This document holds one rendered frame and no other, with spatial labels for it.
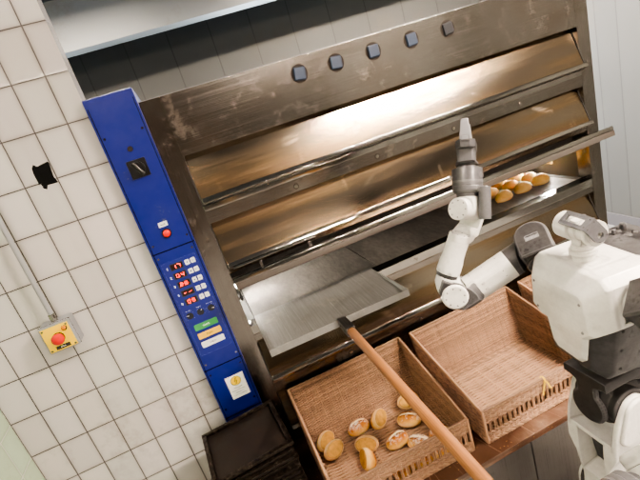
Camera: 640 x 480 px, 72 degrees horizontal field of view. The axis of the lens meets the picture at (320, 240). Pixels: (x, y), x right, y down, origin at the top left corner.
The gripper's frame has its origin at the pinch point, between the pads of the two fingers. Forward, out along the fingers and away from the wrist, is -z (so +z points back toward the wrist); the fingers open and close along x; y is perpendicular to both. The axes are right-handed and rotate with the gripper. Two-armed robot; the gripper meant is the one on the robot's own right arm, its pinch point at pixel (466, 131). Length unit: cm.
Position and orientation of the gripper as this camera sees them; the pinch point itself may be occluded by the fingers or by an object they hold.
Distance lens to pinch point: 142.5
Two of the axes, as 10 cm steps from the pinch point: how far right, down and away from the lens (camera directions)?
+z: 0.3, 10.0, 0.1
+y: -9.2, 0.3, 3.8
